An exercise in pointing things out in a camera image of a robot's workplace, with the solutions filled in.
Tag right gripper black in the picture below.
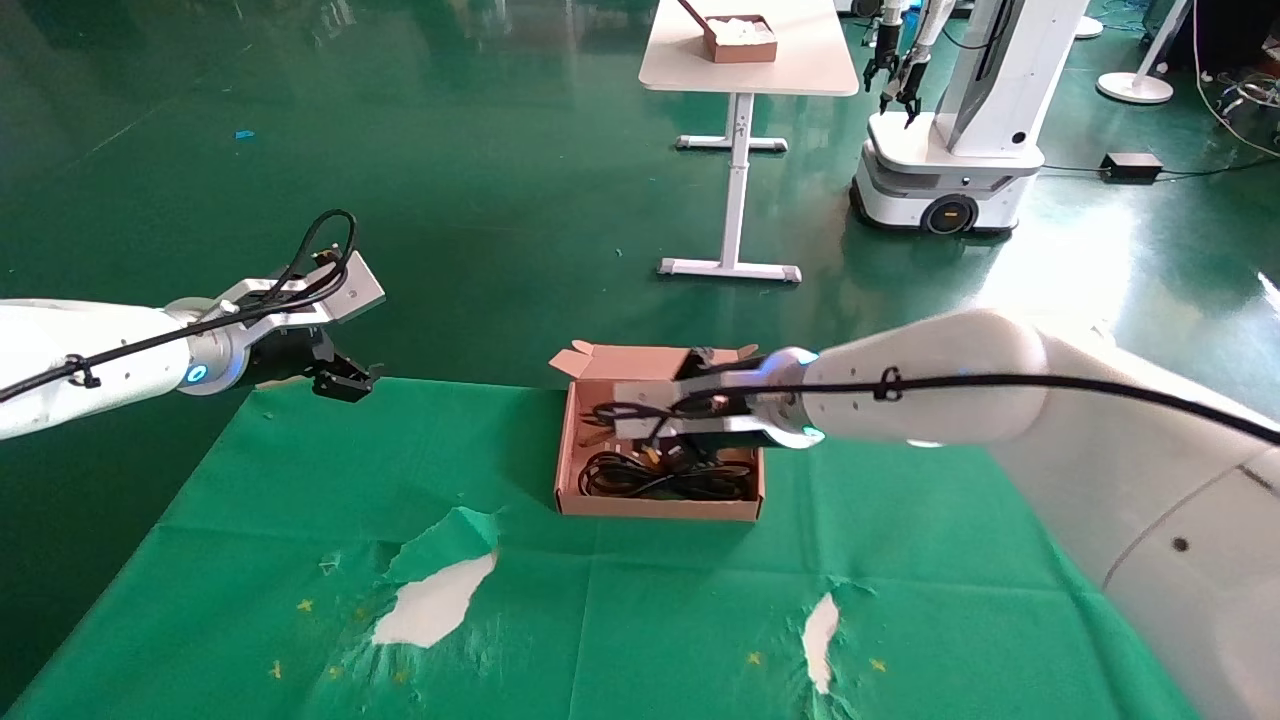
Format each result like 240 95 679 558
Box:
685 347 773 451

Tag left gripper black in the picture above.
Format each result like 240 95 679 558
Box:
240 325 384 404

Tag black cable bundle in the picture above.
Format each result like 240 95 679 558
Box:
578 398 758 503

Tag open brown cardboard box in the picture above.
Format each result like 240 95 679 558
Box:
548 342 767 523

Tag brown box with white contents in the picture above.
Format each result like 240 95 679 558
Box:
678 0 780 65

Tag green tablecloth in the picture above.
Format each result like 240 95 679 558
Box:
5 378 1201 720

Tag white table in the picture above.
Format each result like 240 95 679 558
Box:
638 0 861 285

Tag white wheeled background robot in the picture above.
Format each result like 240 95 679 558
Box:
850 0 1091 239

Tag black power adapter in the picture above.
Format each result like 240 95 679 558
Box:
1100 152 1165 185

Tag white standing fan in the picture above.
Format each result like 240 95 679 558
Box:
1097 0 1193 106

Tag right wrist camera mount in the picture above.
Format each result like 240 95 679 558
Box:
612 372 791 446

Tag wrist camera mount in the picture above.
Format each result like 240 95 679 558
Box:
215 250 387 327
612 372 791 446

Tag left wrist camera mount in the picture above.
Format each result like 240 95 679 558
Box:
215 250 387 327

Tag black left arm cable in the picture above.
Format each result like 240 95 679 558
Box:
0 209 359 403

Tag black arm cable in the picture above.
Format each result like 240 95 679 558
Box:
0 209 359 403
675 368 1280 446

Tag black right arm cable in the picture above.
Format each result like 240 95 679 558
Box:
675 368 1280 446

